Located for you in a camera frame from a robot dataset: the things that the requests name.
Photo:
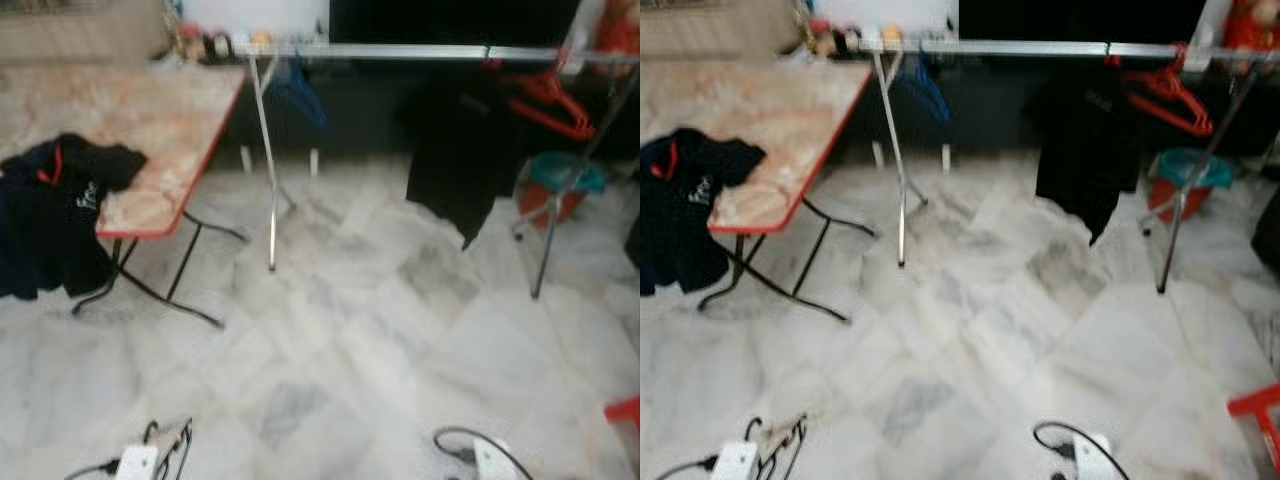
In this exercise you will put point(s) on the silver metal clothes rack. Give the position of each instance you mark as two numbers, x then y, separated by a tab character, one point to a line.
400	51
1020	47

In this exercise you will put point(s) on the dark grey fabric sofa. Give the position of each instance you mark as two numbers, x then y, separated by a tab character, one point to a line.
1268	235

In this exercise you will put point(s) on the navy shirt red stripe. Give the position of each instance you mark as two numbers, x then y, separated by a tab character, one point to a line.
50	230
690	220

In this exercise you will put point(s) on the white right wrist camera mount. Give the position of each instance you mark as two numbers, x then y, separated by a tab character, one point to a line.
1093	458
495	460

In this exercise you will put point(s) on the red gold figurine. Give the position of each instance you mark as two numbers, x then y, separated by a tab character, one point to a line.
620	25
1250	22

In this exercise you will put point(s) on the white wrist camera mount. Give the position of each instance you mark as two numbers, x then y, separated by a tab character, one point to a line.
137	463
736	462
495	460
1093	458

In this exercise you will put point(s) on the red plastic stool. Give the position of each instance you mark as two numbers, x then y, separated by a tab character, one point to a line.
1258	410
625	415

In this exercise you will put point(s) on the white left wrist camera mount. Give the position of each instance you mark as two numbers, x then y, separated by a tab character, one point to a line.
137	463
736	462

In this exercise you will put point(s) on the black shirt red collar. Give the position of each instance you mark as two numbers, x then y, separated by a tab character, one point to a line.
1085	155
460	160

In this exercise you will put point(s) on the red plastic hanger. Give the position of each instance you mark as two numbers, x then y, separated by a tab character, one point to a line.
1160	85
540	88
560	115
1180	108

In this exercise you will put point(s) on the red-edged marble folding table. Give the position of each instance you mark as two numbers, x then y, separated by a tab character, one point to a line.
150	110
780	110

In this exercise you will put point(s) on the black television cabinet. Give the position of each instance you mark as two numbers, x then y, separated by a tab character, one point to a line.
990	110
370	110

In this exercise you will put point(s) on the orange waste bin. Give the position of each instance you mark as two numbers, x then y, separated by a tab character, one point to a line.
545	205
1170	200

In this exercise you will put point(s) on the blue plastic hanger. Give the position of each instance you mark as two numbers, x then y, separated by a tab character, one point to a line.
925	95
300	100

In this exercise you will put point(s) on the black flat television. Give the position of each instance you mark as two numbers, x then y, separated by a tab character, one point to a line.
1080	20
450	20

